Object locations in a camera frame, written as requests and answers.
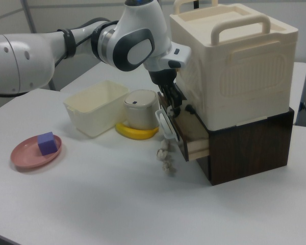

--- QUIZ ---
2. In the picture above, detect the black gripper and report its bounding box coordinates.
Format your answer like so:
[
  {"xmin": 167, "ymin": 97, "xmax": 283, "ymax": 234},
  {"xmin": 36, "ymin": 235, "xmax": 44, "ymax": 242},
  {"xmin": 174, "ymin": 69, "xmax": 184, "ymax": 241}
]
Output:
[{"xmin": 148, "ymin": 67, "xmax": 185, "ymax": 116}]

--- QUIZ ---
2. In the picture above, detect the brown drawer with white handle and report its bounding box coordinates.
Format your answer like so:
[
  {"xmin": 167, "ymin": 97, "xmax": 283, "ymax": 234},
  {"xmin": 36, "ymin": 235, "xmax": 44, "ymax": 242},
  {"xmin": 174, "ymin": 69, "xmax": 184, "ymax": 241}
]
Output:
[{"xmin": 155, "ymin": 91, "xmax": 211, "ymax": 163}]

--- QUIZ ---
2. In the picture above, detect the yellow toy banana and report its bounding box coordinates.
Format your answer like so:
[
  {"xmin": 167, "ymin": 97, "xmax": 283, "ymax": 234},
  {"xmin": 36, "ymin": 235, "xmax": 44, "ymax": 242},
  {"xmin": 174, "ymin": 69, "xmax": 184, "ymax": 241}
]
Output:
[{"xmin": 115, "ymin": 122, "xmax": 160, "ymax": 140}]

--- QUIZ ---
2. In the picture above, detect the small beige trash can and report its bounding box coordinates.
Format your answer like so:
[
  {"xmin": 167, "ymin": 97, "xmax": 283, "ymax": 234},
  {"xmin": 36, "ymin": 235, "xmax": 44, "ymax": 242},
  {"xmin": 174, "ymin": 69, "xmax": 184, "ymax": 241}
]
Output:
[{"xmin": 123, "ymin": 89, "xmax": 160, "ymax": 130}]

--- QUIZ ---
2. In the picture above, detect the cream plastic storage box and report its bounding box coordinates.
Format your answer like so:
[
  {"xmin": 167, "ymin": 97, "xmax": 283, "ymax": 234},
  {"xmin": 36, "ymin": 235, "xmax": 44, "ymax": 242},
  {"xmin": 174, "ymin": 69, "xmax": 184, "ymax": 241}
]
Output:
[{"xmin": 169, "ymin": 0, "xmax": 300, "ymax": 131}]

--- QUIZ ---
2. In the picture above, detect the cream open plastic bin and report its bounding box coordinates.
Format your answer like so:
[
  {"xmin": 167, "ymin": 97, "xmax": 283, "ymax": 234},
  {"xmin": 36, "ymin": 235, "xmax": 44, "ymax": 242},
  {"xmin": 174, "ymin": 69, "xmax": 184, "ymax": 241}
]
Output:
[{"xmin": 63, "ymin": 80, "xmax": 130, "ymax": 139}]

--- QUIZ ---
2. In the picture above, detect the dark brown wooden cabinet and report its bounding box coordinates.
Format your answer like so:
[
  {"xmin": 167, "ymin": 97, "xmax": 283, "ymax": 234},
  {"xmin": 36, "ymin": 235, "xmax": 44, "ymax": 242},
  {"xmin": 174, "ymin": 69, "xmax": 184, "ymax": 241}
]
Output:
[{"xmin": 193, "ymin": 107, "xmax": 295, "ymax": 186}]

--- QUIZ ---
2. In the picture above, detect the purple foam cube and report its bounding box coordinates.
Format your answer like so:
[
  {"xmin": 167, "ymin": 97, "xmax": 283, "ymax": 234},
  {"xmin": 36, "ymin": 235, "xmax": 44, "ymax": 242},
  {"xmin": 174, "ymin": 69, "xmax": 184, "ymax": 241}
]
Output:
[{"xmin": 37, "ymin": 131, "xmax": 58, "ymax": 156}]

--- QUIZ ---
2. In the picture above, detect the pink plastic plate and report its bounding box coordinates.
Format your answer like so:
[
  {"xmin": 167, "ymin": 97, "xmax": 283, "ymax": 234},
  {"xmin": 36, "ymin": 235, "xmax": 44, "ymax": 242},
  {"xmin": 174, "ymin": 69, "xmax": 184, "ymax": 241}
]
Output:
[{"xmin": 10, "ymin": 134, "xmax": 63, "ymax": 168}]

